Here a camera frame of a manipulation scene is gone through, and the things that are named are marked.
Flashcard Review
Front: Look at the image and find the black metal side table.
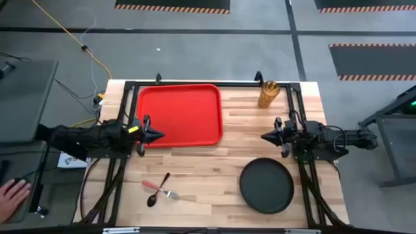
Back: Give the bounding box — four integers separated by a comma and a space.
358, 84, 416, 189

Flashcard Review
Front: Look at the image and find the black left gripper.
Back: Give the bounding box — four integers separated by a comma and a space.
128, 114, 165, 157

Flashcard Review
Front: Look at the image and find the red plastic tray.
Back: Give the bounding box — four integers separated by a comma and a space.
136, 83, 224, 149

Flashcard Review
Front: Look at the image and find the person's hand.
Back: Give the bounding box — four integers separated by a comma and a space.
0, 178, 32, 224

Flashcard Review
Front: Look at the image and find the red-handled metal fork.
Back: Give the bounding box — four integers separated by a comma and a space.
141, 180, 181, 201

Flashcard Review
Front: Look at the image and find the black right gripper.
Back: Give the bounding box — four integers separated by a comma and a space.
261, 117, 314, 159

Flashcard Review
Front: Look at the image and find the dark metal spoon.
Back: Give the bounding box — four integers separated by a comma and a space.
146, 172, 172, 208

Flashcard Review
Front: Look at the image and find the black round plate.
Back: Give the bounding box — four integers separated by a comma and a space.
239, 157, 295, 215

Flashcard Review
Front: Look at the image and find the thin black floor cable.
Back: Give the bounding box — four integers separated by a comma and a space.
0, 51, 107, 116

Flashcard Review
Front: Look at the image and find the black hazard-striped floor mat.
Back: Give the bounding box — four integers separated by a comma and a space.
314, 0, 416, 14
114, 0, 231, 15
328, 43, 416, 82

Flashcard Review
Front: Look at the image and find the yellow floor cable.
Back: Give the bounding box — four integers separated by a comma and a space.
31, 0, 113, 128

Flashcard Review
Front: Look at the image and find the dark grey desk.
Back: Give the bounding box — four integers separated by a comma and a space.
0, 140, 49, 225
0, 59, 59, 146

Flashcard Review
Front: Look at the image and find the black tool on desk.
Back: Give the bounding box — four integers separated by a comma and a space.
0, 61, 16, 80

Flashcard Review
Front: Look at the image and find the black aluminium rig frame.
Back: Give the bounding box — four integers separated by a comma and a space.
79, 71, 350, 233

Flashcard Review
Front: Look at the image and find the silver metal table bracket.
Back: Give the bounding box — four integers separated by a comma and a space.
284, 228, 322, 234
102, 227, 141, 234

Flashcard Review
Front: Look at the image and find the thin grey floor cable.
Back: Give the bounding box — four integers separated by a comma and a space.
69, 6, 102, 113

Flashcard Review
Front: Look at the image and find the white printed paper sheet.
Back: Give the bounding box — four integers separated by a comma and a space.
57, 151, 89, 170

